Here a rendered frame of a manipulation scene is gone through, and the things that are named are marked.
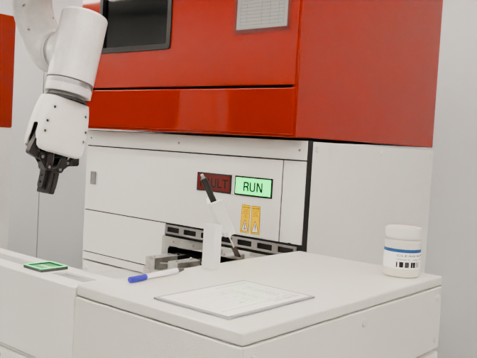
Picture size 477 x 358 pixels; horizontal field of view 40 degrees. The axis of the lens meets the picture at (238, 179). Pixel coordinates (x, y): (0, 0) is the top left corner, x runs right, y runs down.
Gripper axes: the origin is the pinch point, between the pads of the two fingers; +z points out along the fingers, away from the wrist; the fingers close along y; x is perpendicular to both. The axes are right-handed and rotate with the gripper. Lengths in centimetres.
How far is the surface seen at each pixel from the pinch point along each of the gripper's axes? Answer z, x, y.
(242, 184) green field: -11, -3, -57
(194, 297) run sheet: 13.6, 34.1, -6.5
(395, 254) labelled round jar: 0, 44, -49
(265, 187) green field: -11, 4, -57
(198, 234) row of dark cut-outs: 3, -17, -60
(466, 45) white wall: -97, -8, -190
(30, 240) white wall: 27, -325, -216
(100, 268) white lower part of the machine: 19, -57, -63
